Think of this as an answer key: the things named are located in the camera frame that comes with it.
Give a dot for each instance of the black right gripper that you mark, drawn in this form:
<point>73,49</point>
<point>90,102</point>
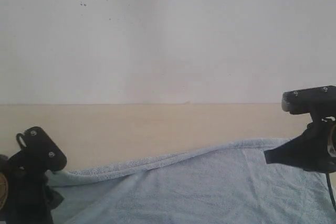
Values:
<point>312,151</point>

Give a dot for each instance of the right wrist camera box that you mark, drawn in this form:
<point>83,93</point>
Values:
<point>318,100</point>

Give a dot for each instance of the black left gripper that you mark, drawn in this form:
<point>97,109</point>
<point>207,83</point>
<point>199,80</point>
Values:
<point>25,198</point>

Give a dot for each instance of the light blue terry towel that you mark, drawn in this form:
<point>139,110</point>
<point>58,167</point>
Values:
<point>223,184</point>

